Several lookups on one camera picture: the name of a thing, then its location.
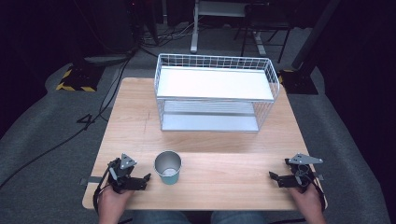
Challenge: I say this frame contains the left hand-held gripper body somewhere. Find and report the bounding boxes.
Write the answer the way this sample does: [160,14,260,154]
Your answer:
[106,152,138,194]

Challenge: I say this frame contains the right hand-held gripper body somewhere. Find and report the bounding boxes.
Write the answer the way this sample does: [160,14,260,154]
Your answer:
[284,152,324,189]

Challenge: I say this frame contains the person's left hand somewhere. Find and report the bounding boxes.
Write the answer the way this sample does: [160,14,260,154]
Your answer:
[97,186,135,224]

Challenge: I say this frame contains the person's right hand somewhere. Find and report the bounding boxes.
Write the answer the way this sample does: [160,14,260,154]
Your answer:
[289,184,328,224]

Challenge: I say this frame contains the teal metal cup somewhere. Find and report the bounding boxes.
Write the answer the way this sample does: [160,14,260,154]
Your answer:
[153,150,183,186]

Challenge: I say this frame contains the grey tape strip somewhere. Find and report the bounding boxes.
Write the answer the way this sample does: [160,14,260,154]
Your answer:
[78,175,105,187]

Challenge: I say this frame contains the person's leg in jeans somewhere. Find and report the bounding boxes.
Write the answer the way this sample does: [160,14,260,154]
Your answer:
[133,210,191,224]
[210,210,266,224]

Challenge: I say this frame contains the black yellow striped stand base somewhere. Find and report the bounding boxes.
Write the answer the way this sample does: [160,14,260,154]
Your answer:
[277,68,319,96]
[55,63,106,93]

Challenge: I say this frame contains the black slanted stand pole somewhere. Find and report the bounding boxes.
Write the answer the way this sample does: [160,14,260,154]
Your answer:
[290,0,342,71]

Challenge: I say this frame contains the black chair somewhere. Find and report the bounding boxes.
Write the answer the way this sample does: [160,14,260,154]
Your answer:
[233,1,294,64]

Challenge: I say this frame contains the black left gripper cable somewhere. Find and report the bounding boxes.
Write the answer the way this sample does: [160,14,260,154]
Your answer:
[92,160,120,217]

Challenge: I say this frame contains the long black floor cable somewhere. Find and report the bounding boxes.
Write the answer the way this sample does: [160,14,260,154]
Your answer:
[0,54,134,190]

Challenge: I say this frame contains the white wire shelf rack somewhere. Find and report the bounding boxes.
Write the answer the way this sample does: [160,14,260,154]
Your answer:
[153,52,281,134]

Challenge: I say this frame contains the tangle of floor cables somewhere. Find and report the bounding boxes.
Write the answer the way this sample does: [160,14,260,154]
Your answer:
[136,21,204,49]

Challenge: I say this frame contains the white desk frame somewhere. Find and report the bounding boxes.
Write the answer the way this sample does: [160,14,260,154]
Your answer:
[190,0,268,57]

